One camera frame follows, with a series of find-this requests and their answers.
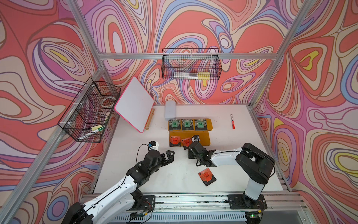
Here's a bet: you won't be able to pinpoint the red marker pen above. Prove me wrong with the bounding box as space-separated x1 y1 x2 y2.
230 114 235 130

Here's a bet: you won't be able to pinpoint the yellow wooden two-tier shelf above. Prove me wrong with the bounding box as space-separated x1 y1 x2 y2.
168 118 213 146

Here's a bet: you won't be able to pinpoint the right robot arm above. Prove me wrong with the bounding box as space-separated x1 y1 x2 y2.
187 141 276 209

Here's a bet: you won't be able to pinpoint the green yellow markers in basket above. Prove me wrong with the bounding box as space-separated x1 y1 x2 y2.
83 125 105 133

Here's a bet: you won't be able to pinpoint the black wire basket left wall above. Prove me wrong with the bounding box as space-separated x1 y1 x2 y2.
57 77 121 143

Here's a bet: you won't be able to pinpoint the wooden easel stand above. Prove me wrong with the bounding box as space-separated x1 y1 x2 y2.
145 108 155 130

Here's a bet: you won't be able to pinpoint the white plastic box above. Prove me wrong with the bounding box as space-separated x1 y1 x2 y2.
165 101 176 120

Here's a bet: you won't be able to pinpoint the tape roll in basket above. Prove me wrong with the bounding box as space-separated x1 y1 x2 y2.
100 96 116 109

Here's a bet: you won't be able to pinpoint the black wire basket wall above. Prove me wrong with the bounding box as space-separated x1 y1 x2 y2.
161 47 222 80
57 77 121 143

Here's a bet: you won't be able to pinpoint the white board with pink edge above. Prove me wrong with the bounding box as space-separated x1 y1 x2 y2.
114 77 154 133

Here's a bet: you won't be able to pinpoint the red tea bag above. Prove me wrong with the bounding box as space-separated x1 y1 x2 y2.
169 136 181 147
181 137 193 150
198 168 217 186

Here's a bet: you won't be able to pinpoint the black wire basket back wall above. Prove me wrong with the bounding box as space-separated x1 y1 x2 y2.
161 47 222 80

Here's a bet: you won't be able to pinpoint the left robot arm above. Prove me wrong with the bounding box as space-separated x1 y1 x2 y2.
62 149 175 224

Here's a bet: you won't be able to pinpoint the yellow sticky notes in basket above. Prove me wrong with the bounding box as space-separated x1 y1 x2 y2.
197 71 211 80

